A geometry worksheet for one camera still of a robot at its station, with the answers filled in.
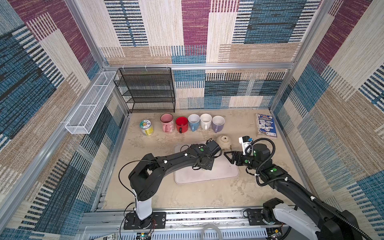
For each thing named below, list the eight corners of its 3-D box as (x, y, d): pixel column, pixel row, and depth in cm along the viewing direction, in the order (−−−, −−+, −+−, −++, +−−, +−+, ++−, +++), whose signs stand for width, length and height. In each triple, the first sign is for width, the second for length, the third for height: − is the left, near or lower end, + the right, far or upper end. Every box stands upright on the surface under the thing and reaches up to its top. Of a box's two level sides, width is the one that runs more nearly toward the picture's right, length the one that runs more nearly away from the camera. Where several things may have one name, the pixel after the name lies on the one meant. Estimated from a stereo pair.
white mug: (200, 135, 108) (201, 126, 100) (200, 122, 115) (200, 113, 107) (211, 135, 108) (213, 126, 100) (210, 122, 115) (211, 113, 107)
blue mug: (188, 135, 107) (187, 126, 100) (188, 122, 115) (188, 113, 107) (199, 135, 107) (200, 126, 100) (199, 122, 115) (199, 113, 107)
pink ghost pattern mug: (161, 137, 106) (158, 127, 97) (163, 123, 114) (160, 113, 105) (173, 137, 106) (171, 127, 97) (175, 123, 114) (173, 113, 105)
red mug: (175, 134, 108) (174, 127, 101) (176, 123, 114) (175, 116, 108) (188, 134, 108) (187, 127, 101) (188, 123, 114) (187, 116, 107)
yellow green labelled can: (141, 135, 107) (137, 128, 101) (143, 126, 112) (140, 119, 106) (152, 135, 107) (149, 128, 101) (154, 126, 112) (152, 119, 106)
